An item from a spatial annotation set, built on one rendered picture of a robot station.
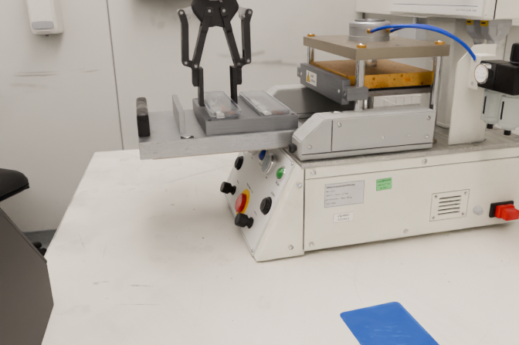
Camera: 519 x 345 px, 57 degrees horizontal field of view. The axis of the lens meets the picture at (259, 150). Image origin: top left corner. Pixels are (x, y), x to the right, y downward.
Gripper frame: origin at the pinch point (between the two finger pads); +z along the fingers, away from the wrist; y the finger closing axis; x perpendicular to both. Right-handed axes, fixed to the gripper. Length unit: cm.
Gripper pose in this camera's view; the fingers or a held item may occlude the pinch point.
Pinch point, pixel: (217, 87)
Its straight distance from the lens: 91.1
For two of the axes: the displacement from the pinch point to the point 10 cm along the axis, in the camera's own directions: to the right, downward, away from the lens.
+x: 2.4, 3.0, -9.2
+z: 0.0, 9.5, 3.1
